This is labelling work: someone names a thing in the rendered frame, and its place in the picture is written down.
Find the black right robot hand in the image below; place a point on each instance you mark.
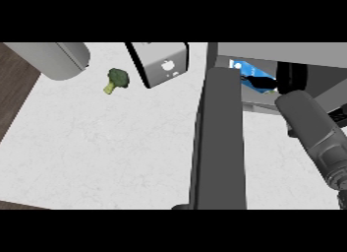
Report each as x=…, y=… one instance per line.
x=292, y=78

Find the blue milk carton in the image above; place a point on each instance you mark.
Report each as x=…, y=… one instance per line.
x=249, y=69

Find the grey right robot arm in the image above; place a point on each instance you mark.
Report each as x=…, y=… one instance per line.
x=317, y=131

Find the grey microwave body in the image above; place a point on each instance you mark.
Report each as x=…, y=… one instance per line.
x=298, y=54

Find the dark grey microwave door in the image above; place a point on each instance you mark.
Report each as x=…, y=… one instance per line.
x=219, y=138

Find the silver toaster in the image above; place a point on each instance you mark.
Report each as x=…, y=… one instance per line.
x=162, y=64

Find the green broccoli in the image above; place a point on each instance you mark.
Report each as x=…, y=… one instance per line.
x=118, y=78

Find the pale grey rounded appliance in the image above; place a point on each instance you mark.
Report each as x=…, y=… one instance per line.
x=56, y=59

